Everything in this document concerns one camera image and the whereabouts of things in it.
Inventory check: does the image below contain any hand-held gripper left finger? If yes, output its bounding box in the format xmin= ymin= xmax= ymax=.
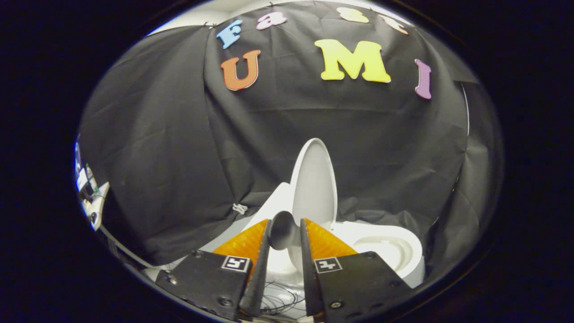
xmin=155 ymin=218 xmax=273 ymax=320

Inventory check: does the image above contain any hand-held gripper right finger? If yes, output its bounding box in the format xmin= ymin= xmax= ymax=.
xmin=299 ymin=218 xmax=411 ymax=323

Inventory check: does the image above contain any grey lid pull tab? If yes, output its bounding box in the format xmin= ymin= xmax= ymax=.
xmin=268 ymin=211 xmax=300 ymax=251

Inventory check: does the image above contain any white toilet lid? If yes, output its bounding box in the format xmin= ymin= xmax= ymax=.
xmin=288 ymin=137 xmax=338 ymax=230

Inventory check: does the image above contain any white toilet seat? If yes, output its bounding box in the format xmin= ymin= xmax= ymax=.
xmin=332 ymin=221 xmax=423 ymax=279

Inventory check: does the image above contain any white toilet with tank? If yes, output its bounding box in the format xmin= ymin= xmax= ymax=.
xmin=242 ymin=182 xmax=426 ymax=290

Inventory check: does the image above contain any black backdrop cloth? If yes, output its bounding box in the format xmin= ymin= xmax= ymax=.
xmin=78 ymin=0 xmax=505 ymax=283

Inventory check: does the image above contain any thin black cable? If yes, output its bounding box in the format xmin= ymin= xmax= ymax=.
xmin=260 ymin=280 xmax=311 ymax=315

